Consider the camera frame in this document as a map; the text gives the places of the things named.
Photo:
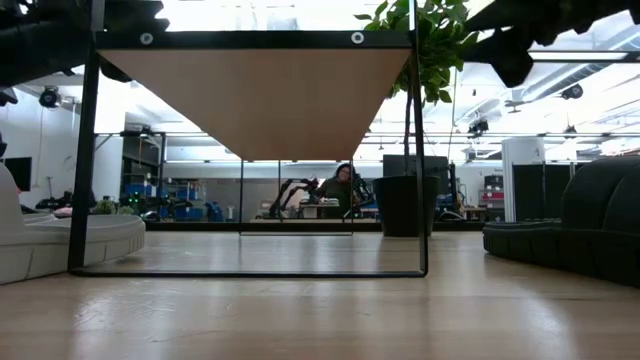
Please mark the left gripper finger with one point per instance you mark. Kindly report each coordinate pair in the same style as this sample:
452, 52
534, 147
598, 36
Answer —
135, 15
114, 72

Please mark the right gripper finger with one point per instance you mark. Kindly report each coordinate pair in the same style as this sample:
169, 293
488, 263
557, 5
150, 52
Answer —
505, 15
510, 57

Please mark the grey slide sandal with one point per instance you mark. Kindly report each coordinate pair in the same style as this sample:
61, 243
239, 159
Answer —
75, 245

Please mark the black slide sandal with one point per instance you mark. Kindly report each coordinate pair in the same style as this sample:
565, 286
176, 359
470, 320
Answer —
525, 245
627, 190

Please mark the black background robot arm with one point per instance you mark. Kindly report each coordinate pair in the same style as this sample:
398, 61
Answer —
290, 192

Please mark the black-framed wooden shelf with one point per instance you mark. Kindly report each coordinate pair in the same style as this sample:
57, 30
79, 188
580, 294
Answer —
250, 100

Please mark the black storage rack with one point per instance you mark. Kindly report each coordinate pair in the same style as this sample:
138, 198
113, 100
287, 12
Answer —
142, 160

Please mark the white pillar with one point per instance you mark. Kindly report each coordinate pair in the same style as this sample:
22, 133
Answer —
522, 150

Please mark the black partition panel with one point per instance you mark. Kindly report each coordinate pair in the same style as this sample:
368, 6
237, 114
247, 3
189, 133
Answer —
550, 190

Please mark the red storage drawers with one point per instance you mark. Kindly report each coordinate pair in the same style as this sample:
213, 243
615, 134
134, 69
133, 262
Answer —
492, 196

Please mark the blue storage bin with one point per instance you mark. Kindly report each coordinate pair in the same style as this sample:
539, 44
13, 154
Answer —
189, 212

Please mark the green plant in black pot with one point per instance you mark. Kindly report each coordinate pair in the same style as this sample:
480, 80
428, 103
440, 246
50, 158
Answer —
405, 205

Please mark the person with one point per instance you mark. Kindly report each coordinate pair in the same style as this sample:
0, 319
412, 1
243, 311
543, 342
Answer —
339, 192

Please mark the black ceiling camera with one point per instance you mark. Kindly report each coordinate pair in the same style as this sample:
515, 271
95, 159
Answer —
572, 92
478, 127
49, 97

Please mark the black wall screen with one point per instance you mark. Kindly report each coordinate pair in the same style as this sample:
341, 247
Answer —
17, 174

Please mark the black aluminium table frame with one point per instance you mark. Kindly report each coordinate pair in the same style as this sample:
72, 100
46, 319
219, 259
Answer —
300, 226

